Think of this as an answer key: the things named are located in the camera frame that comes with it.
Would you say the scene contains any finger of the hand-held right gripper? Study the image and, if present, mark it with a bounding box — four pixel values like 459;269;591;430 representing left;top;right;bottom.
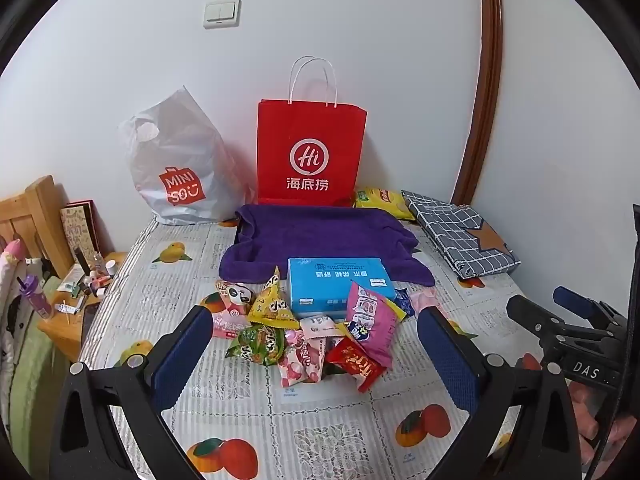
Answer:
552;286;627;332
506;295;562;357

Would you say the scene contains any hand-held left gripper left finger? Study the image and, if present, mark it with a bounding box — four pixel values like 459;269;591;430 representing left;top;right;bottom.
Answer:
50;305;213;480

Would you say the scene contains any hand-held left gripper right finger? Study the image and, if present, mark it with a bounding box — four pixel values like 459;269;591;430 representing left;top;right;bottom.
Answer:
417;305;583;480

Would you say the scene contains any pale pink snack packet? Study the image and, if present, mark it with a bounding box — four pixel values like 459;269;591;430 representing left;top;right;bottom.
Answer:
407;287;443;318

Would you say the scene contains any green snack packet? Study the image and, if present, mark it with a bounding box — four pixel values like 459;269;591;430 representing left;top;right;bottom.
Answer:
225;324;286;366

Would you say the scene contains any blue snack packet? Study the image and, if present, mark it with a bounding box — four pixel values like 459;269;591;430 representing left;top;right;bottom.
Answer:
394;287;416;317

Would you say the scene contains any panda print snack packet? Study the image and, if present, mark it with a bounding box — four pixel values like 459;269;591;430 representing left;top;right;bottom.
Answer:
215;280;257;318

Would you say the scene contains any pink cartoon snack bag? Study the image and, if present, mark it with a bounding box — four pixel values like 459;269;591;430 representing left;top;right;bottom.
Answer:
345;281;407;368

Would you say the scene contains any red snack packet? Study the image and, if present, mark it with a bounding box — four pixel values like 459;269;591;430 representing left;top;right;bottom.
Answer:
325;336;387;393

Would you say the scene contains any yellow triangular snack packet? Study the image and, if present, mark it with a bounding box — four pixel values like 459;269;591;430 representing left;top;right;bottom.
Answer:
248;266;301;331

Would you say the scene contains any pink lollipop packet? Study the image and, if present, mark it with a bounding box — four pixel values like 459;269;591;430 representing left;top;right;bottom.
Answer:
277;327;328;383

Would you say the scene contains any pink white snack packet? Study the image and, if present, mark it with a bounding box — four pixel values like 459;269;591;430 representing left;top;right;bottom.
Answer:
300;314;342;341

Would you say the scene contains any purple towel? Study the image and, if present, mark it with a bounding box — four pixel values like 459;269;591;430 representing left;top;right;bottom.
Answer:
218;203;435;292

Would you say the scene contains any person's right hand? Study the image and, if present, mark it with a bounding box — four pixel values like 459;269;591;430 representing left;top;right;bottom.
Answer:
567;380;638;456

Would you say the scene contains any black phone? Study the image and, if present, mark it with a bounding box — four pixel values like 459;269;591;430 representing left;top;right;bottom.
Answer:
80;301;102;347

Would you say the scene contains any grey checked folded cloth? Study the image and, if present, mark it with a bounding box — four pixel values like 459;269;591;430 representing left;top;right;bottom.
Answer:
401;190;521;280

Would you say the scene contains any cluster of small cosmetic bottles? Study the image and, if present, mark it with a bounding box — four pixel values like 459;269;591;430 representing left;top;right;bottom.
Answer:
72;252;118;301

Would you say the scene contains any wooden nightstand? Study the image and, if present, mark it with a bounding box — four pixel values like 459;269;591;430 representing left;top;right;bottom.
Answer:
37;252;128;363

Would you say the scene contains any blue tissue pack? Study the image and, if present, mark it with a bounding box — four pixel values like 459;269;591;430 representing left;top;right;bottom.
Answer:
286;256;398;320

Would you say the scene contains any white cosmetic tube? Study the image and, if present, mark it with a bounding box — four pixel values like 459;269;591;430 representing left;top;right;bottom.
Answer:
56;266;83;293

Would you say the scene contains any green blanket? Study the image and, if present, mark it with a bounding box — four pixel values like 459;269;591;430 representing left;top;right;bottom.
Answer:
0;280;68;463

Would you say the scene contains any purple drink bottle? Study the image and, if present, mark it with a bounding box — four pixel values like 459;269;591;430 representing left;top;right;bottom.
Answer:
17;275;55;320

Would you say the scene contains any patterned book box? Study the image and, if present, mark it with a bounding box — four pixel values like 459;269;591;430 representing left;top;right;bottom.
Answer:
60;200;101;271

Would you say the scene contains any yellow chip bag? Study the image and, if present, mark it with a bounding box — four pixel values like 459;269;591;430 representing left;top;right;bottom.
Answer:
354;187;416;221

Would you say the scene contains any pink white plush toy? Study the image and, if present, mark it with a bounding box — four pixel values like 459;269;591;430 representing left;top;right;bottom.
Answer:
0;239;27;311

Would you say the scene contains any white plastic shopping bag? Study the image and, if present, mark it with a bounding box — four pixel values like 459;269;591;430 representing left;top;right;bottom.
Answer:
117;86;256;226

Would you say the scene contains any wooden chair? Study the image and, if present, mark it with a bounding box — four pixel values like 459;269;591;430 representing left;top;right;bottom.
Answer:
0;175;76;281

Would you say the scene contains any red paper bag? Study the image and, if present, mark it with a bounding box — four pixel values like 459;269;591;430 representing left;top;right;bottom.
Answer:
257;56;368;207

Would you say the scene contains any wooden door frame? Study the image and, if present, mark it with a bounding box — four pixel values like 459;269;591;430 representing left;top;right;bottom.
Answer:
467;0;503;211

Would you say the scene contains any white wall light switch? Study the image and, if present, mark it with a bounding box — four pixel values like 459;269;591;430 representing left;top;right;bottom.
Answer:
203;0;242;30

